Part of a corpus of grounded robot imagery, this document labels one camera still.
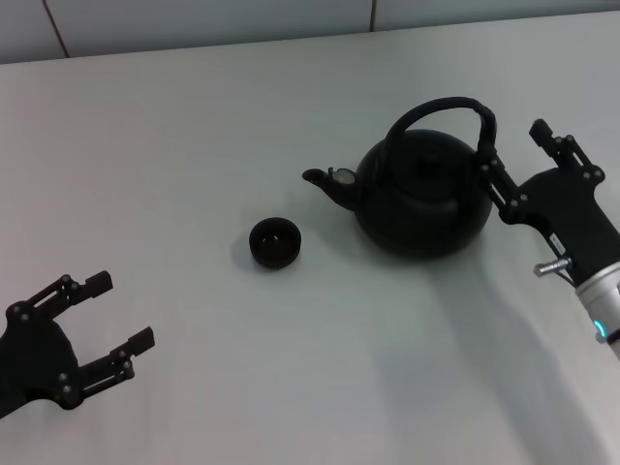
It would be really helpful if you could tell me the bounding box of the small dark teacup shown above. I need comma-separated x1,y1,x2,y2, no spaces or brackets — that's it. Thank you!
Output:
248,217,302,270

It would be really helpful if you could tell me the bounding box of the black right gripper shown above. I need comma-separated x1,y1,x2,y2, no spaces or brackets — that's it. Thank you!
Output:
477,118,620,289

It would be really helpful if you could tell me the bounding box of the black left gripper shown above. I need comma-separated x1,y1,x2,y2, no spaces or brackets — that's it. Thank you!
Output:
0,269,157,419

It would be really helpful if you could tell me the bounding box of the black teapot with arched handle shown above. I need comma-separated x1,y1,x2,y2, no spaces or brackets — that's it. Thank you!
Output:
300,95,499,263

